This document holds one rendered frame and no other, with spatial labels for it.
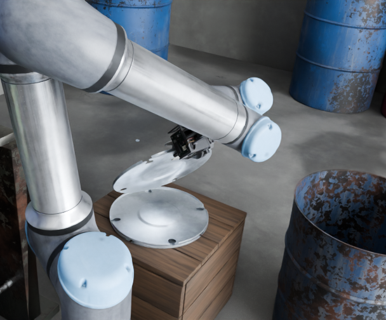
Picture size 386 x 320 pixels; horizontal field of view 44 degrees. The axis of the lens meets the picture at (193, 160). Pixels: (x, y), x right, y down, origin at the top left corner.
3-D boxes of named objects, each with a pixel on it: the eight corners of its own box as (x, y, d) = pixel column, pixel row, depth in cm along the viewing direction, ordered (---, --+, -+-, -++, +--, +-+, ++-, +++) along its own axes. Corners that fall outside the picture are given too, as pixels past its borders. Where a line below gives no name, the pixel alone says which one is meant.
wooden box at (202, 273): (232, 294, 165) (247, 212, 149) (173, 374, 136) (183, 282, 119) (138, 249, 182) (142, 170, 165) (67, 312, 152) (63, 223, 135)
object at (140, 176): (219, 160, 145) (218, 158, 146) (199, 136, 118) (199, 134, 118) (134, 199, 149) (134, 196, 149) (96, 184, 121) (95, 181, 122)
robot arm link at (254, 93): (238, 73, 92) (270, 74, 97) (206, 98, 101) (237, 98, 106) (249, 111, 90) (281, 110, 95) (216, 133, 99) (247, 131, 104)
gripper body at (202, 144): (165, 132, 113) (192, 111, 103) (192, 124, 118) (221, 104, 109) (178, 162, 112) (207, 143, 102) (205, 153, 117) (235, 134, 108)
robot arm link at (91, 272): (76, 353, 75) (73, 289, 68) (47, 298, 84) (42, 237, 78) (144, 324, 81) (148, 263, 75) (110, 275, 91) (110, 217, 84)
